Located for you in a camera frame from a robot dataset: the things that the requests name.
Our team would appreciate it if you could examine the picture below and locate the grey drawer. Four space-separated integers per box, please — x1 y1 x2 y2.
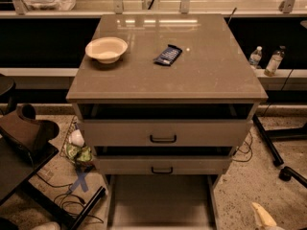
74 103 255 147
106 175 219 230
94 147 231 174

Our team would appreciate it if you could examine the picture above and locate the grey drawer cabinet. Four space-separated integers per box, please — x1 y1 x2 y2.
65 12 269 230

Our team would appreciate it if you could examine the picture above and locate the black stand base right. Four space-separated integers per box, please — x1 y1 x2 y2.
251 112 307 190

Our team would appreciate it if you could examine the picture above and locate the water bottle yellow liquid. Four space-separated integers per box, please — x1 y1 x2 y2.
264 46 285 77

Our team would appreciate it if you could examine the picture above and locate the clear water bottle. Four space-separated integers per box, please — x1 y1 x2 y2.
248 46 262 69

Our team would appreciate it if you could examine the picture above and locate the blue snack bar wrapper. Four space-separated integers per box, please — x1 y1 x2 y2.
153 44 182 66

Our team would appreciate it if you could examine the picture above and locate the green snack bag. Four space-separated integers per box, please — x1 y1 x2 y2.
64 143 93 167

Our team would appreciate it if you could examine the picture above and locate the white cup on floor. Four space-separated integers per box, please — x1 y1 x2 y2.
68 129 84 147

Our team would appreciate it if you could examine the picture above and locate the white shoe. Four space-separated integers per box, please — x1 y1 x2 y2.
32 221 60 230

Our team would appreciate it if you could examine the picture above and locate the cream paper bowl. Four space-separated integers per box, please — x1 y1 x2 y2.
85 37 128 64

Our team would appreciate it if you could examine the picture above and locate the black table left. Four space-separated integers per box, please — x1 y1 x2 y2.
0 138 106 230

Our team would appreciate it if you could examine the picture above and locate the black floor cable right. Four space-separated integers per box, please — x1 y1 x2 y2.
231 130 254 163

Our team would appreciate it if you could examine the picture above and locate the black floor cable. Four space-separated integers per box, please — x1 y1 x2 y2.
231 130 254 163
35 172 106 224

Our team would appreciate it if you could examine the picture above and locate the black floor cable left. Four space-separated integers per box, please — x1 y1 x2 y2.
35 172 106 224

